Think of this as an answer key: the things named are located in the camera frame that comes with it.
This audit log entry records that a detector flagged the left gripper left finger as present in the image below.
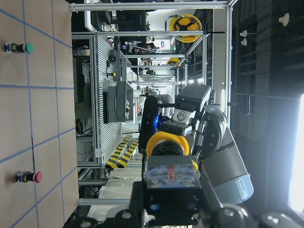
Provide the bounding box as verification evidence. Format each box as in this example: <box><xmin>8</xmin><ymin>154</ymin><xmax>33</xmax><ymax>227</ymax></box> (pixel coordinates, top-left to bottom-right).
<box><xmin>113</xmin><ymin>181</ymin><xmax>145</xmax><ymax>228</ymax></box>

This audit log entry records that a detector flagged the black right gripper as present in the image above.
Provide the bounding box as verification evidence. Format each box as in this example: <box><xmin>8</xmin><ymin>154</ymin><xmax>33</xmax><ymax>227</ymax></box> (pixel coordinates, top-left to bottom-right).
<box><xmin>161</xmin><ymin>109</ymin><xmax>205</xmax><ymax>157</ymax></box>

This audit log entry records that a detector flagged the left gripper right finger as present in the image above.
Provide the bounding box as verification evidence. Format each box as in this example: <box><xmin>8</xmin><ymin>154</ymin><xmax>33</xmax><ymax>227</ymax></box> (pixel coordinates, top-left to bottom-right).
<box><xmin>199</xmin><ymin>178</ymin><xmax>252</xmax><ymax>228</ymax></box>

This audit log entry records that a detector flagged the green push button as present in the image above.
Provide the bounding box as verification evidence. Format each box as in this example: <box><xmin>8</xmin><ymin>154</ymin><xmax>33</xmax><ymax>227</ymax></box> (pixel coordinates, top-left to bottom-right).
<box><xmin>4</xmin><ymin>42</ymin><xmax>34</xmax><ymax>54</ymax></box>

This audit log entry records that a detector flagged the yellow hard hat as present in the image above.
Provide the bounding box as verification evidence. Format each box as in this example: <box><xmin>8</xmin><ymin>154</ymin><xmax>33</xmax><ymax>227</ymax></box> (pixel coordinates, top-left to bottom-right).
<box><xmin>168</xmin><ymin>14</ymin><xmax>203</xmax><ymax>43</ymax></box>

